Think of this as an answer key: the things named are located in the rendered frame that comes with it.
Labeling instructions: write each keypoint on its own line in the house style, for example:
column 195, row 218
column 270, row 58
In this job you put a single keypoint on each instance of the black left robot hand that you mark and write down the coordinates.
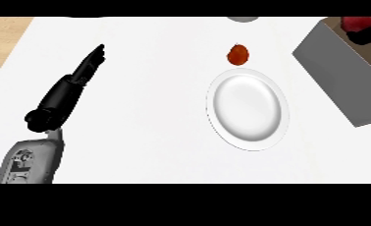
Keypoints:
column 61, row 97

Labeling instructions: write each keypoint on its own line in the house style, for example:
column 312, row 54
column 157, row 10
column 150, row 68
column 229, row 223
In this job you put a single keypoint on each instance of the orange-brown pear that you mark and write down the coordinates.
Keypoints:
column 238, row 55

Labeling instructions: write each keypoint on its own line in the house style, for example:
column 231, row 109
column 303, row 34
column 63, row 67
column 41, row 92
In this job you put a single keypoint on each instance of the white oval plate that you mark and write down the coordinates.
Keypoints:
column 248, row 109

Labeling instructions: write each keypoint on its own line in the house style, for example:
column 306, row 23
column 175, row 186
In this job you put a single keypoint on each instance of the grey cardboard box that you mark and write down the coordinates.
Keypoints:
column 337, row 72

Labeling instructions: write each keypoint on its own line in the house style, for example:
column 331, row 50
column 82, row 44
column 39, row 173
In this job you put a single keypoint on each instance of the grey round object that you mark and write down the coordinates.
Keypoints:
column 244, row 19

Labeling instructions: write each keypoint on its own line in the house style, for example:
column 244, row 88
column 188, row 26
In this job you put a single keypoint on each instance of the red fruit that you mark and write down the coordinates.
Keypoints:
column 357, row 24

